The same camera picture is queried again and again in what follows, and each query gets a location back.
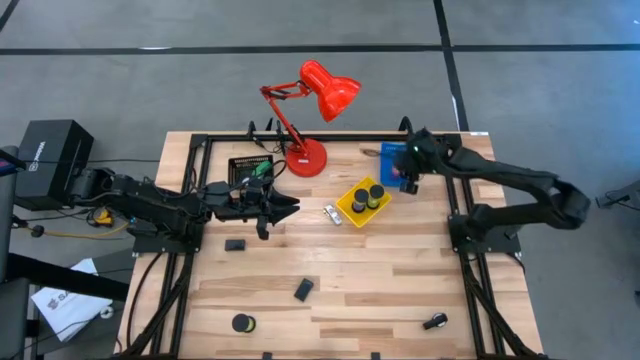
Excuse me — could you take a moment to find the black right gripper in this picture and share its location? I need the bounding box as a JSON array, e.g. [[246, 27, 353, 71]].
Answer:
[[399, 127, 449, 197]]

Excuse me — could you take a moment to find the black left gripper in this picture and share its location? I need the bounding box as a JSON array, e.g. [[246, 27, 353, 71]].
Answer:
[[214, 177, 302, 240]]

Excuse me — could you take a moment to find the blue plastic basket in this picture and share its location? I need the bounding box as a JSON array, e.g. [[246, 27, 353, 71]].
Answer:
[[379, 141, 409, 189]]

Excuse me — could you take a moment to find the small silver stapler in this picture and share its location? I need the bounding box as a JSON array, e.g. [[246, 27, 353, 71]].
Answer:
[[322, 203, 344, 227]]

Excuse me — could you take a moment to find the glass jar with black lid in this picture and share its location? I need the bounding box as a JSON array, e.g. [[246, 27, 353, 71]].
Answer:
[[367, 183, 386, 210], [351, 187, 370, 214], [231, 313, 257, 334]]

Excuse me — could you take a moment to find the yellow plastic basket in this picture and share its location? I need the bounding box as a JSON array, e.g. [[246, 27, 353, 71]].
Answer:
[[335, 175, 393, 229]]

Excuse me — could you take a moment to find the small black and white clip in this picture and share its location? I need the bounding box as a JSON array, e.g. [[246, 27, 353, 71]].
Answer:
[[422, 312, 449, 331]]

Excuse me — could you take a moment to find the red desk lamp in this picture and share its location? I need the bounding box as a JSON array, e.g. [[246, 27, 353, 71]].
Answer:
[[259, 59, 363, 179]]

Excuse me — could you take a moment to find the black plastic basket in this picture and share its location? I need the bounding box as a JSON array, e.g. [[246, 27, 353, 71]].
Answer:
[[227, 154, 275, 187]]

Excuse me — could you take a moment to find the black bar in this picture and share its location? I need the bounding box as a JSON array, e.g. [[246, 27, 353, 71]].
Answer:
[[0, 252, 130, 302]]

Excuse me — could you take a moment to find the white paper sheet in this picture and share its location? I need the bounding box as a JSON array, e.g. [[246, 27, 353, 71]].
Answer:
[[30, 257, 114, 343]]

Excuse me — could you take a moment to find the black cardboard box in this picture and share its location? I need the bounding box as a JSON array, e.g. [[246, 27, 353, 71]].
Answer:
[[14, 118, 95, 211]]

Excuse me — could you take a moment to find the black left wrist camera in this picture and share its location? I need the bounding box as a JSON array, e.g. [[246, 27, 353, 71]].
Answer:
[[202, 180, 232, 202]]

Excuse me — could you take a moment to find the black metal table frame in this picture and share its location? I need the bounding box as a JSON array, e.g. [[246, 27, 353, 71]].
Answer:
[[117, 130, 551, 360]]

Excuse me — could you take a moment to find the yellow cable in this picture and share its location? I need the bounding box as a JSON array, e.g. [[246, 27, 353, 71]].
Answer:
[[42, 209, 132, 240]]

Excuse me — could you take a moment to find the black floor cable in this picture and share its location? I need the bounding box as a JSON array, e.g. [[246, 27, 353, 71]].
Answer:
[[594, 187, 640, 251]]

